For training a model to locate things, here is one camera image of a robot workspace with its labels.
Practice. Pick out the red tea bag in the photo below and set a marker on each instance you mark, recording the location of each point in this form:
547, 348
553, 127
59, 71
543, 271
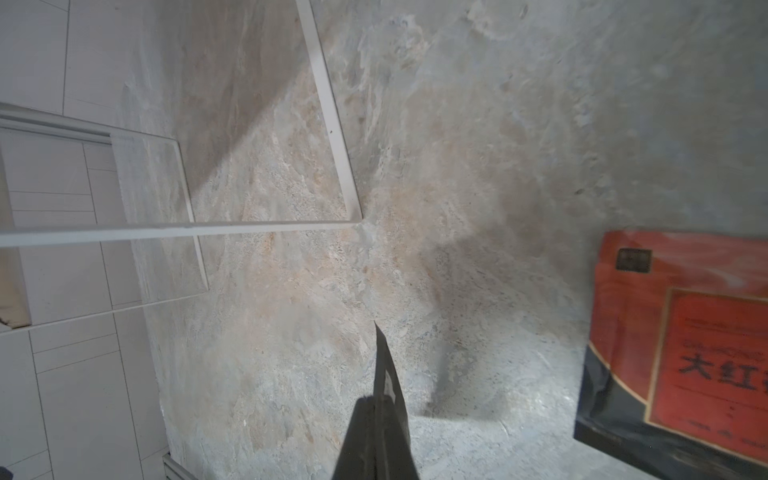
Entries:
675, 371

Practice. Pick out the wooden shelf white frame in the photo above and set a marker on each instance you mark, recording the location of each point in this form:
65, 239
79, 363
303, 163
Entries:
91, 208

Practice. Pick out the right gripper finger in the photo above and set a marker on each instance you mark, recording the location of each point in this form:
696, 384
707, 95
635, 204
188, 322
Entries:
377, 442

